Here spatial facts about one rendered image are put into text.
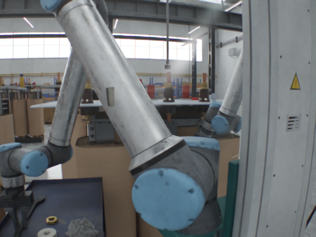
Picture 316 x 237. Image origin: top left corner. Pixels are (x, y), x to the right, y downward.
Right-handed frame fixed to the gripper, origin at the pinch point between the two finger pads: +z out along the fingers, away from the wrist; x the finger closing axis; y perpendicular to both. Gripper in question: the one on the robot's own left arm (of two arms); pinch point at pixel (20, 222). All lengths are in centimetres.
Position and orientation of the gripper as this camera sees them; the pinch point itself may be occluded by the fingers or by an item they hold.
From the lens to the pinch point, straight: 109.0
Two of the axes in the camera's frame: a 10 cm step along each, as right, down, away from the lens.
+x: -9.6, 0.3, -2.6
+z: 0.0, 9.9, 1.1
